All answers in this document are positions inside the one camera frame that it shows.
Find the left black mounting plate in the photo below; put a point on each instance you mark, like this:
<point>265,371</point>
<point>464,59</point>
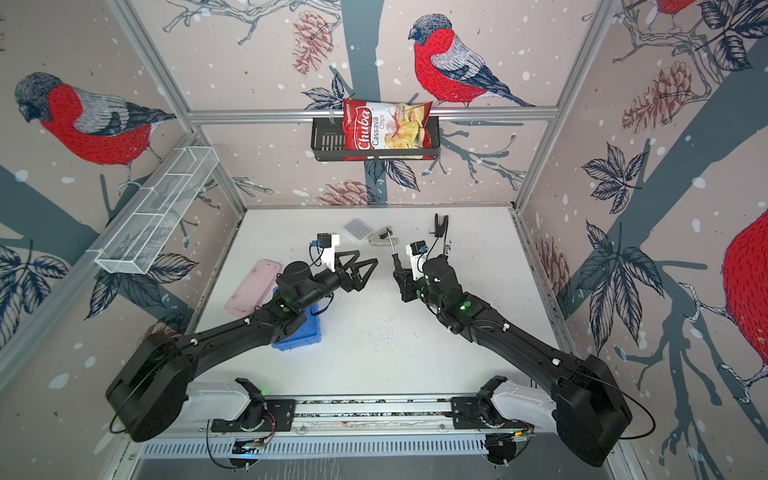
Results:
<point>264,417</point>

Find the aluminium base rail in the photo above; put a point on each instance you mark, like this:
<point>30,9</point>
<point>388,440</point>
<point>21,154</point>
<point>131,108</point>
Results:
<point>206,402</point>

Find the small beige stapler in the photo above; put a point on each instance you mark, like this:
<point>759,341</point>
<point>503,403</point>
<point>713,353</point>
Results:
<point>383,238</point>

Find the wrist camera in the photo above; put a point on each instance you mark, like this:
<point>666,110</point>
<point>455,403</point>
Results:
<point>327,244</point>
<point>417,252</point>

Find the black yellow screwdriver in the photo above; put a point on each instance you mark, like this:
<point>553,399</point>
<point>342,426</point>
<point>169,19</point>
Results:
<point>392,249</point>

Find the blue plastic bin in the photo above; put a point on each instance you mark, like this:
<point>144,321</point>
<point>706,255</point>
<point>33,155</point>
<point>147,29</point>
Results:
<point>308,334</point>

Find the grey square box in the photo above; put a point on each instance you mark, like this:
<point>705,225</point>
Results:
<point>357,229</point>

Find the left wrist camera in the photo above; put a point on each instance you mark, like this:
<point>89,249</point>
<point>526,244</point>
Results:
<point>327,244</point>

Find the black staple remover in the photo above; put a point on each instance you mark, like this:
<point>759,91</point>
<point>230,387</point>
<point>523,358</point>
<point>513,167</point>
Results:
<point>441,223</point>

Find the black mounting plate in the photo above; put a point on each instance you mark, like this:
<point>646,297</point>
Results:
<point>474,413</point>
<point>264,417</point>

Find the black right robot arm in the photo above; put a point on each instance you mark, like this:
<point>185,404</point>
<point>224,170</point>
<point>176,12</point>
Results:
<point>590,411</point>

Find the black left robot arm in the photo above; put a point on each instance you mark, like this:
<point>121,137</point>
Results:
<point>150,390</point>

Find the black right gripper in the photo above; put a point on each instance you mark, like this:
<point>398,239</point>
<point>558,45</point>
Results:
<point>406,285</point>

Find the pink plastic case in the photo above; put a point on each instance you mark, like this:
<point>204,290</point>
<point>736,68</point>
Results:
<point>253,289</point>

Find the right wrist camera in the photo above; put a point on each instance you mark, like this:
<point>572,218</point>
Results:
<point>417,252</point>

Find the black wire wall basket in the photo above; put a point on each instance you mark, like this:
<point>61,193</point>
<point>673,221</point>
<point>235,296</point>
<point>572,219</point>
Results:
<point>328,144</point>

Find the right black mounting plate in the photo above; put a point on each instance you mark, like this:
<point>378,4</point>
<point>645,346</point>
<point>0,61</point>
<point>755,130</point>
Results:
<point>474,413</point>

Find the red cassava chips bag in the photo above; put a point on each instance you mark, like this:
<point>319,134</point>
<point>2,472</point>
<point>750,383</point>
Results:
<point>385,126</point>

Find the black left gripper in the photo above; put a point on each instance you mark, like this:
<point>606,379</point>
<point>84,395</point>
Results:
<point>354,283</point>

